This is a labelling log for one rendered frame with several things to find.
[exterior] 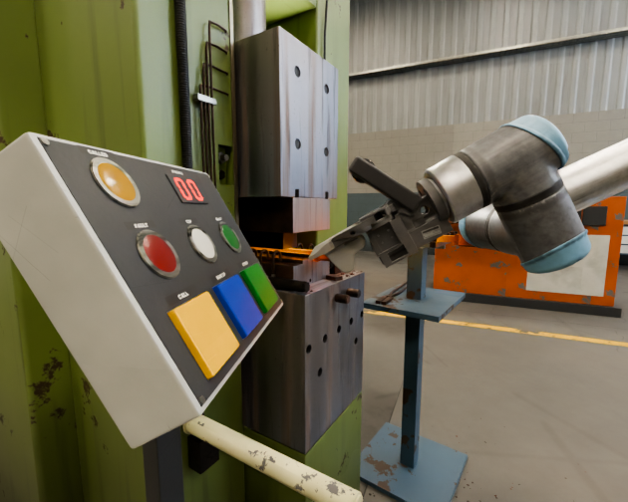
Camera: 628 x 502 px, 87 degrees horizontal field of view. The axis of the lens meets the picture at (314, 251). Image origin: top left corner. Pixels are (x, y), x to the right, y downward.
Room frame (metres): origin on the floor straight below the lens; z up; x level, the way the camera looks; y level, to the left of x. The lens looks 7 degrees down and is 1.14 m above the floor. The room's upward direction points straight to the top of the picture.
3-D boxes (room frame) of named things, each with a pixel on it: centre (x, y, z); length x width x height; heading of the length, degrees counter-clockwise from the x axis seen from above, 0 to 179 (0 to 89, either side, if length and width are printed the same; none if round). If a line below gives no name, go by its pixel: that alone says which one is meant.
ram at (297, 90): (1.12, 0.16, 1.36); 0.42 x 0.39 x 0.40; 58
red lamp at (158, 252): (0.34, 0.16, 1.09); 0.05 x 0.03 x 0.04; 148
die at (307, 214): (1.08, 0.18, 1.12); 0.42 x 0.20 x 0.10; 58
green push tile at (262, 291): (0.54, 0.09, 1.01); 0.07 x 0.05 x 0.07; 173
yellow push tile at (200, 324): (0.34, 0.12, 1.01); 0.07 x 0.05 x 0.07; 173
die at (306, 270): (1.08, 0.18, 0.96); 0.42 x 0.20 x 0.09; 58
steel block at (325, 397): (1.14, 0.16, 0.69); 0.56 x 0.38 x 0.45; 58
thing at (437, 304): (1.34, -0.42, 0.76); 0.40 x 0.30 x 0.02; 144
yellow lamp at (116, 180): (0.35, 0.20, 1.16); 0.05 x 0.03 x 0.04; 148
